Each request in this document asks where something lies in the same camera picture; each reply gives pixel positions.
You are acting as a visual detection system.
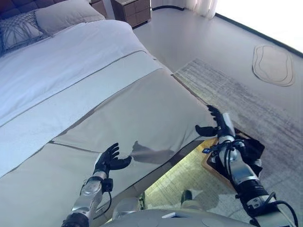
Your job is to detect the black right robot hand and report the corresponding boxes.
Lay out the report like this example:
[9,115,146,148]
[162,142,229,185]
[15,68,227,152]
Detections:
[195,105,236,138]

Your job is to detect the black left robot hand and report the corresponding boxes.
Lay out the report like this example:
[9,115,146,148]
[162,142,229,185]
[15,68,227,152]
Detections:
[93,142,132,177]

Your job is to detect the black garment with white label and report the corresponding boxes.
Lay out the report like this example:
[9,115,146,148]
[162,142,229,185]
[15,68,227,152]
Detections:
[208,132,265,185]

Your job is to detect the beige bed cover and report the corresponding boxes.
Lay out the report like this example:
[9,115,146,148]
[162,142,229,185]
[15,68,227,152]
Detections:
[0,68,217,227]

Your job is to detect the brown wicker basket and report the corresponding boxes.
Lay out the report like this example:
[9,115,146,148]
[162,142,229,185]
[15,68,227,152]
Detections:
[201,129,265,190]

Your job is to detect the silver left robot leg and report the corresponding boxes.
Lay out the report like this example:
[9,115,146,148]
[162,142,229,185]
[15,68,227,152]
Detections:
[111,197,143,220]

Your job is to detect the silver robot leg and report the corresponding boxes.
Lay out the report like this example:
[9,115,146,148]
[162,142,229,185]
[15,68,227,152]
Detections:
[111,197,143,220]
[181,190,206,211]

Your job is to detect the beige oval floor mat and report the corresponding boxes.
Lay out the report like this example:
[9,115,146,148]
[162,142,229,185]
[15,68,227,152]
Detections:
[251,44,296,87]

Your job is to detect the silver right robot leg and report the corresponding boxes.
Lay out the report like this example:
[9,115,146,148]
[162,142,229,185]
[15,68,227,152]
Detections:
[181,190,206,211]

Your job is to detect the grey robot torso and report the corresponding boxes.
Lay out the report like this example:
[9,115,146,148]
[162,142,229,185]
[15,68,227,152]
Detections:
[99,208,258,227]

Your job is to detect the white duvet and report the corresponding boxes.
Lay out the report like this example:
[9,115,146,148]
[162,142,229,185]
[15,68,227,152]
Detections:
[0,19,175,178]

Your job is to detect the white sheer curtain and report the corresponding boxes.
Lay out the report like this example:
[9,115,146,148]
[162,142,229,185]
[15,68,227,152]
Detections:
[183,0,218,18]

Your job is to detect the blue curved floor strip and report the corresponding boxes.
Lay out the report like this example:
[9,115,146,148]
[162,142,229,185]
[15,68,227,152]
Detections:
[151,5,185,11]

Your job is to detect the brown cube nightstand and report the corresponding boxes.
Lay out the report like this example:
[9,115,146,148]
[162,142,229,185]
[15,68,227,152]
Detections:
[110,0,152,28]

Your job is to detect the beige pillow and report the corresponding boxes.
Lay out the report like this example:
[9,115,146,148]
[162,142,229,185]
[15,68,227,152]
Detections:
[35,1,106,37]

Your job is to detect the grey patterned pillow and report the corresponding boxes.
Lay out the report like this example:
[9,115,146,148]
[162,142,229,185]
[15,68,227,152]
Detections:
[0,9,52,54]

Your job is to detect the brown tufted headboard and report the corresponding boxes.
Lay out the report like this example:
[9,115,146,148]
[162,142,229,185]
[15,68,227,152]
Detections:
[0,0,92,21]

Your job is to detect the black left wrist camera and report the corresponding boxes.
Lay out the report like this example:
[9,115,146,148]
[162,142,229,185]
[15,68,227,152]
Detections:
[103,179,114,192]

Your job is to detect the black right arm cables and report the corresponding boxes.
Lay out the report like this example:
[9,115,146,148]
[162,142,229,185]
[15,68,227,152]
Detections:
[210,139,299,227]

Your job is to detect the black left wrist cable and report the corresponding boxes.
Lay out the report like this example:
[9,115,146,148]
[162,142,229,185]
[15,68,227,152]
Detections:
[93,190,112,217]

